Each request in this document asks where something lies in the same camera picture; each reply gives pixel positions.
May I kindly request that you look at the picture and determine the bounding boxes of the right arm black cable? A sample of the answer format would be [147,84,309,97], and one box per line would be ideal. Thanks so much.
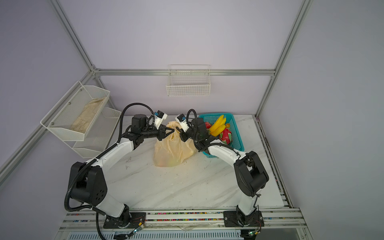
[185,108,238,154]

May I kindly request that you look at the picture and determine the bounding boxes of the small yellow fake banana bunch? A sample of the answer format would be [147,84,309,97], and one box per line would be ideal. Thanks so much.
[209,115,227,137]

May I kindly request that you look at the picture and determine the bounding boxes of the white wire wall basket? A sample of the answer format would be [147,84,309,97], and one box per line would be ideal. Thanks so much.
[166,65,211,97]

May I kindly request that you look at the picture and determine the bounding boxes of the red fake strawberry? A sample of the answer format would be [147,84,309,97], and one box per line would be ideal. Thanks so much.
[205,122,212,129]

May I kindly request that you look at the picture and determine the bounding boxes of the white mesh lower shelf bin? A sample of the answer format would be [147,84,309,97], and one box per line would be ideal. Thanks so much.
[72,107,121,159]

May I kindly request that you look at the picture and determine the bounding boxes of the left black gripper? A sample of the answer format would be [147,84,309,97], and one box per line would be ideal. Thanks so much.
[141,124,175,141]

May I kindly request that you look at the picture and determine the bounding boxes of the beige cloth in bin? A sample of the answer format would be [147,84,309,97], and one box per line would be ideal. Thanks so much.
[70,97,105,134]

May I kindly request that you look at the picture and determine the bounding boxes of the white mesh shelf bin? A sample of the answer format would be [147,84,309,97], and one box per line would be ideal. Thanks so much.
[72,107,121,159]
[40,81,110,142]

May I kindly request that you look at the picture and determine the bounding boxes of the wrist white camera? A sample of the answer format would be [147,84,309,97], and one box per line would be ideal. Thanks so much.
[154,110,168,130]
[175,114,190,132]

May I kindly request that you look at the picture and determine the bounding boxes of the pink green fake dragon fruit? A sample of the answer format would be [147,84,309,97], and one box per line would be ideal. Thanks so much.
[220,128,232,145]

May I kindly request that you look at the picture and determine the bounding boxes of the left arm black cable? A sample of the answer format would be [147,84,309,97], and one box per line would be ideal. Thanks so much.
[63,102,157,240]

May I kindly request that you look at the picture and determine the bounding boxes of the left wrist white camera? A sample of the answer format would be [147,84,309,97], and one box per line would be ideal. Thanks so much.
[154,110,168,130]

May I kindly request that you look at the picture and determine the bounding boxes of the teal plastic fruit basket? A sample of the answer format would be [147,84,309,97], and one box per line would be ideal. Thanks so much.
[199,113,245,152]

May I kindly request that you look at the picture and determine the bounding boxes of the cream banana print plastic bag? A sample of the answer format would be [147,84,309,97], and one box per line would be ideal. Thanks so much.
[153,121,197,168]

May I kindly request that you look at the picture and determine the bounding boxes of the white mesh upper shelf bin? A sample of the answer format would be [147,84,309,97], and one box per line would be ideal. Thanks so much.
[40,81,110,142]

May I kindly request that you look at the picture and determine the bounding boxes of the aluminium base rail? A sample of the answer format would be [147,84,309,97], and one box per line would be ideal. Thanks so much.
[55,208,313,240]

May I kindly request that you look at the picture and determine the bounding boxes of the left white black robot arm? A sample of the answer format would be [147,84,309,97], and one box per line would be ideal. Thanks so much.
[64,111,174,228]

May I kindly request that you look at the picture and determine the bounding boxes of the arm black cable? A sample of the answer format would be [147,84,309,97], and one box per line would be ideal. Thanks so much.
[185,108,238,154]
[63,102,157,240]

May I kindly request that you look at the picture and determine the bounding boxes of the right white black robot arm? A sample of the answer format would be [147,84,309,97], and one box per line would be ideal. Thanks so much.
[176,114,269,231]

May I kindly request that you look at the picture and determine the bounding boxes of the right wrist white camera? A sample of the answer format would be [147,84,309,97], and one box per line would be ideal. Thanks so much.
[175,114,190,132]

